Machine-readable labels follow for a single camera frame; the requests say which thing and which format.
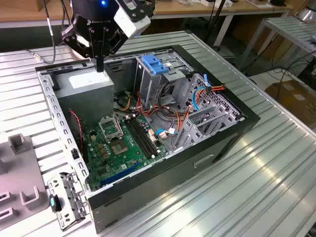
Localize red yellow orange power wire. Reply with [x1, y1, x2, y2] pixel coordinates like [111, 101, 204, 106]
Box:
[205, 83, 227, 94]

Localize orange black wire bundle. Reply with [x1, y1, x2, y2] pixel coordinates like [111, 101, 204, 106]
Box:
[136, 90, 191, 130]

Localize grey parts rack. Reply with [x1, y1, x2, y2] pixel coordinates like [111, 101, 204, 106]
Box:
[0, 133, 50, 222]

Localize yellow orange wires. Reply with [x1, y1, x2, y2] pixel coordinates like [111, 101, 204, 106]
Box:
[119, 95, 133, 112]

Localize black stand pole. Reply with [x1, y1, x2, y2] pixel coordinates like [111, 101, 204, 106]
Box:
[203, 0, 229, 51]

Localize CPU socket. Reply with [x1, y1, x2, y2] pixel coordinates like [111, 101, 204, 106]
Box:
[110, 138, 129, 157]

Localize red black fan wire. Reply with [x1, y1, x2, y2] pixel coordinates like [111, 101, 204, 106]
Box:
[68, 110, 85, 152]

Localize blue expansion slot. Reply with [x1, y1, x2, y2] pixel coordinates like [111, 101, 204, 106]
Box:
[100, 161, 143, 188]

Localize metal socket cover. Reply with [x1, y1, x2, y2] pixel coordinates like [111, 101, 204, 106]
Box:
[98, 116, 124, 143]

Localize wooden desk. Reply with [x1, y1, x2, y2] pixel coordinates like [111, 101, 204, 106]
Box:
[0, 0, 294, 47]

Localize brown cardboard box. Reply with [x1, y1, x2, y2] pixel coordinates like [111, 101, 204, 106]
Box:
[264, 79, 316, 126]

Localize green motherboard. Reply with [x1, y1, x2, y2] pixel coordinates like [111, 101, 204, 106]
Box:
[81, 115, 171, 192]

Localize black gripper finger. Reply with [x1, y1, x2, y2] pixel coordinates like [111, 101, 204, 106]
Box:
[60, 24, 101, 73]
[100, 27, 127, 73]

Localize black RAM slot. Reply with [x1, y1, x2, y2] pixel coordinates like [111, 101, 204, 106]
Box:
[134, 117, 159, 155]
[130, 118, 156, 157]
[124, 120, 150, 159]
[127, 119, 153, 158]

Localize metal slat side table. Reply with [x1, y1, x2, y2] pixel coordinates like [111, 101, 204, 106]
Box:
[237, 16, 316, 72]

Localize grey metal slot bracket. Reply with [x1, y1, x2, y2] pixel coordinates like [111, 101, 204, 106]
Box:
[46, 172, 90, 232]

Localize black PC case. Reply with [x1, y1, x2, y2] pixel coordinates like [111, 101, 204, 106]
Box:
[34, 44, 262, 235]

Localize short blue wire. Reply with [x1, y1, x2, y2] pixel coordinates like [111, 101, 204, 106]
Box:
[155, 127, 179, 141]

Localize blue plastic cage latch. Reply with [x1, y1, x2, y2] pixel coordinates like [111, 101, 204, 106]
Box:
[141, 54, 170, 76]

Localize blue flat wire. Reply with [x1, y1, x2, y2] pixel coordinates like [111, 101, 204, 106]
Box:
[192, 73, 211, 112]

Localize grey power supply unit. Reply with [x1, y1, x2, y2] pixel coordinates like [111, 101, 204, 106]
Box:
[53, 66, 116, 124]

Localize grey metal drive cage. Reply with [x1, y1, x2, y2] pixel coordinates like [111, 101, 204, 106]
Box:
[134, 50, 196, 108]

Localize grey metal disk bay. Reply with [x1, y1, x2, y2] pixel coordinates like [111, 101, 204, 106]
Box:
[172, 73, 245, 153]

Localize black latch with blue mark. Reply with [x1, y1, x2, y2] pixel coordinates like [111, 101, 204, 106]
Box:
[48, 194, 62, 213]

